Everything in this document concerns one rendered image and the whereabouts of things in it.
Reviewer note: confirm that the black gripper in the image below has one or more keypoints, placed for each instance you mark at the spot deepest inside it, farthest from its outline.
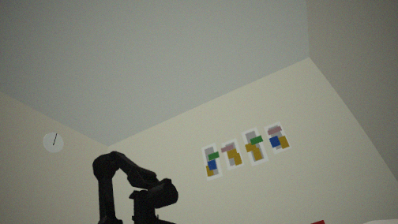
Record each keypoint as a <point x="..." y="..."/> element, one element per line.
<point x="144" y="217"/>

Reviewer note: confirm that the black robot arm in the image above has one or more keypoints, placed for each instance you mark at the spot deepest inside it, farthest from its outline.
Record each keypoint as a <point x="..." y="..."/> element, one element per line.
<point x="158" y="193"/>

